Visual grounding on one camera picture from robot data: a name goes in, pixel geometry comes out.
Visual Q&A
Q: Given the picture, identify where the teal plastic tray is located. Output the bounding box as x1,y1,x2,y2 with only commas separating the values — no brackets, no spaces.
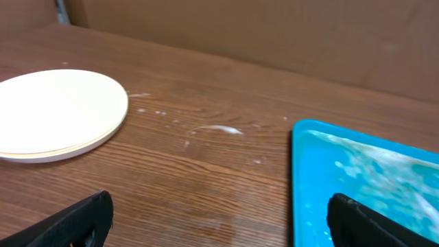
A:
292,119,438,247

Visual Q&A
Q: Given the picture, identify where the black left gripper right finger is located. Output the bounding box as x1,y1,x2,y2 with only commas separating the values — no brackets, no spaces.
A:
327,193,438,247

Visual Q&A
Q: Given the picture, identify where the yellow plate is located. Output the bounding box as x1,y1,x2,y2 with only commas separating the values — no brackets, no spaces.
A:
0,119,128,161

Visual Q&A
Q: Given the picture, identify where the white plate bottom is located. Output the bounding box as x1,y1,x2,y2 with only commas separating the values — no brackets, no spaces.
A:
1,69,128,156

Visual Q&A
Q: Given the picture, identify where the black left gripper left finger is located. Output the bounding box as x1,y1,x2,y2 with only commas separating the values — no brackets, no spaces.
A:
1,191,114,247

